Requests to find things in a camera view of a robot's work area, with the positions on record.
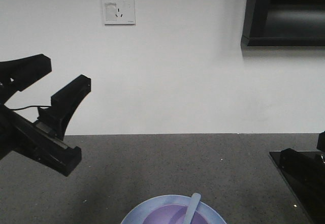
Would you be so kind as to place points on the white wall socket plate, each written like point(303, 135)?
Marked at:
point(118, 12)

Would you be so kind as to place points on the light blue spoon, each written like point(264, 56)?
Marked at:
point(191, 208)

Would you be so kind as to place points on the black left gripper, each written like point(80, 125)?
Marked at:
point(20, 135)

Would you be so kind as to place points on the black induction cooktop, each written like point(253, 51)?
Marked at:
point(303, 171)

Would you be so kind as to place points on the light blue plate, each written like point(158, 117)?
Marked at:
point(203, 214)

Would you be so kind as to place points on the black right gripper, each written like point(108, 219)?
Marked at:
point(321, 142)

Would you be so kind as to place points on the purple bowl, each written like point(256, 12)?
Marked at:
point(172, 213)

